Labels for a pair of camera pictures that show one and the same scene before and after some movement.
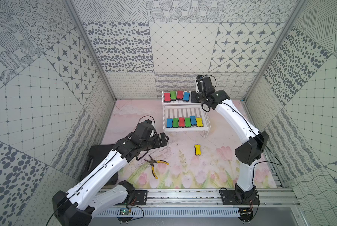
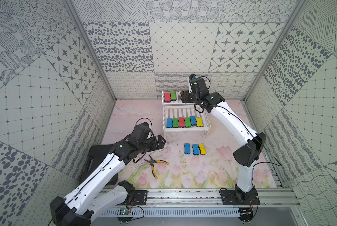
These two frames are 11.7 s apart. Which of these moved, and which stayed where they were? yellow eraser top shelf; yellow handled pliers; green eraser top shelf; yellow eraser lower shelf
Moved: yellow eraser top shelf
Stayed: yellow eraser lower shelf; yellow handled pliers; green eraser top shelf
